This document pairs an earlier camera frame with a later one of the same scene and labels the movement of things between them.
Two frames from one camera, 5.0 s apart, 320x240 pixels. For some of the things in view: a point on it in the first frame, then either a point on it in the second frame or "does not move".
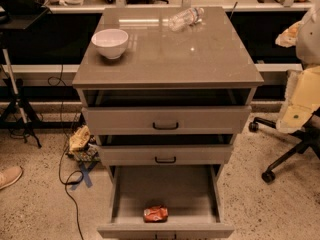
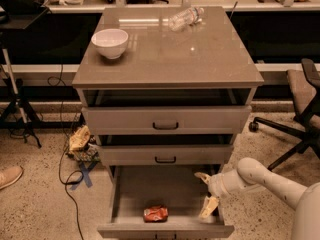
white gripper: [309, 44] to [216, 185]
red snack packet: [155, 214] does not move
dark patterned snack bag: [88, 153] does not move
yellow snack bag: [79, 138] does not move
